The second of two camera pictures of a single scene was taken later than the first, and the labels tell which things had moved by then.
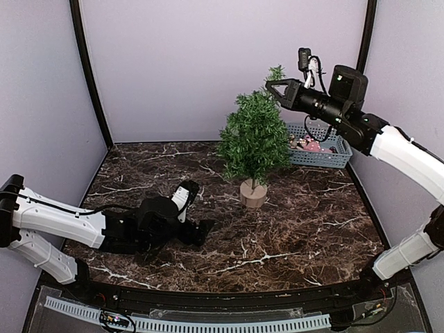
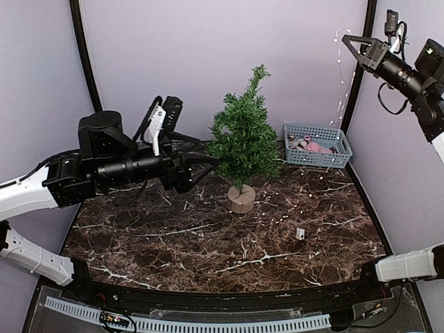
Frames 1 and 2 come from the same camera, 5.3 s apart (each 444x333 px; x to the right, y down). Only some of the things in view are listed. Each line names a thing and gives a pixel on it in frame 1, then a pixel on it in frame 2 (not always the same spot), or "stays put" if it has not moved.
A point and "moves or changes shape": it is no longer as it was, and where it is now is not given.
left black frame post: [84, 61] stays put
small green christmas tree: [254, 143] moves or changes shape
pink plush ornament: [313, 146] stays put
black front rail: [369, 295] stays put
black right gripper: [287, 100] to [377, 50]
